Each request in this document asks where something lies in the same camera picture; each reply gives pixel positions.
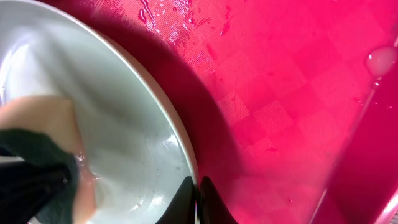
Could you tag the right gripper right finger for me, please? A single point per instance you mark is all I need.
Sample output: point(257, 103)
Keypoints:
point(212, 209)

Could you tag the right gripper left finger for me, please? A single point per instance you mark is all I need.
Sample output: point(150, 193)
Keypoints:
point(181, 209)

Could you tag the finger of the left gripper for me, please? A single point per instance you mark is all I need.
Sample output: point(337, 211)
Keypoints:
point(38, 187)

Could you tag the green and yellow sponge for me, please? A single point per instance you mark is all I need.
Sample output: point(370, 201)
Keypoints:
point(48, 123)

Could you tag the light blue plate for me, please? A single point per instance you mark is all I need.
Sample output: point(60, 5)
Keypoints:
point(135, 142)

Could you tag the red plastic tray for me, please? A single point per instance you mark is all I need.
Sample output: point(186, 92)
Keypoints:
point(268, 91)

